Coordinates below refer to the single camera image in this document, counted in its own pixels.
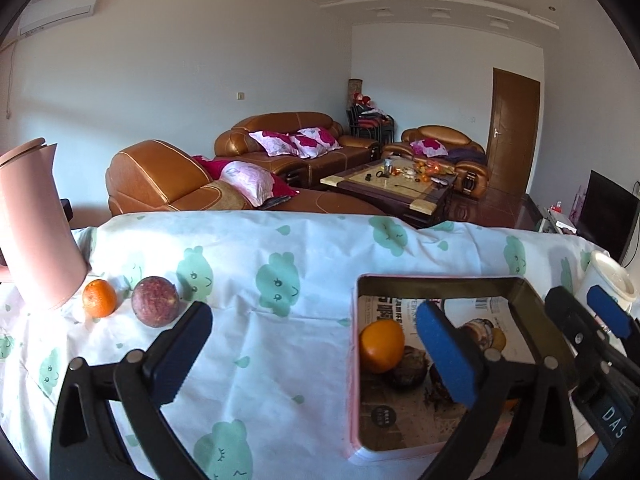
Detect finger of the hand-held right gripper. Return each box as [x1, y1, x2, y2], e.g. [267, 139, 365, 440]
[544, 286, 608, 376]
[587, 285, 640, 366]

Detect pink tin box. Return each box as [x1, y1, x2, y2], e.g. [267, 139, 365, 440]
[345, 274, 581, 463]

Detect brown wooden door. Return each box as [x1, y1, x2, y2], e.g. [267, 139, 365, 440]
[486, 67, 542, 198]

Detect white air conditioner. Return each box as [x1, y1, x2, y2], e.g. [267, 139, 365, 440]
[17, 0, 101, 37]

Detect stacked black chairs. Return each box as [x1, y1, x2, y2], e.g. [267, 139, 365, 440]
[347, 102, 396, 147]

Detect pink kettle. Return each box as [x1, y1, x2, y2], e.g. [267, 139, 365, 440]
[0, 138, 92, 310]

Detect printed paper sheet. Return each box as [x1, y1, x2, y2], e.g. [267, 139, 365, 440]
[359, 296, 536, 453]

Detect brown leather chaise sofa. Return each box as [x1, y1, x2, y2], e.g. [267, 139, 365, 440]
[105, 140, 391, 218]

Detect white green printed tablecloth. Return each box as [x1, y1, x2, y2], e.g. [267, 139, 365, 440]
[0, 210, 640, 480]

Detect pile of small oranges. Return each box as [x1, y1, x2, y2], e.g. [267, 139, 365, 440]
[412, 158, 446, 181]

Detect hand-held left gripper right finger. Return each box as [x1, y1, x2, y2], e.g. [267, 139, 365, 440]
[416, 301, 581, 480]

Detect pale pink pillow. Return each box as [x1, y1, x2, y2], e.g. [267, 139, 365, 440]
[220, 161, 275, 207]

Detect brown leather armchair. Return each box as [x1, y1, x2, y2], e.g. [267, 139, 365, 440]
[382, 126, 490, 200]

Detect wooden coffee table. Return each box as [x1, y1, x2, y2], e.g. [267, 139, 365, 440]
[320, 157, 458, 228]

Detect brown leather three-seat sofa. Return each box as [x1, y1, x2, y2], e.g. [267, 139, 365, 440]
[215, 111, 382, 191]

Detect purple blanket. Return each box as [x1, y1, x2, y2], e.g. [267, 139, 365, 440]
[445, 146, 486, 165]

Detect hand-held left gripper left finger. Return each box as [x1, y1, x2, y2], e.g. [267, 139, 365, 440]
[50, 301, 213, 480]

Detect purple passion fruit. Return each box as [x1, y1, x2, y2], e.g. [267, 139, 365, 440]
[131, 276, 180, 329]

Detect pink flowered pillow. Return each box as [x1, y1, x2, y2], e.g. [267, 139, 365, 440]
[248, 130, 300, 157]
[290, 126, 342, 159]
[410, 138, 448, 158]

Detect dark television stand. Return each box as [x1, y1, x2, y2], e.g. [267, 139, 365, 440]
[515, 192, 581, 236]

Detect black television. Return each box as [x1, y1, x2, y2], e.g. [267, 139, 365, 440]
[575, 170, 640, 263]

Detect white cartoon mug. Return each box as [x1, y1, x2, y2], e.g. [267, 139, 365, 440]
[575, 260, 638, 321]

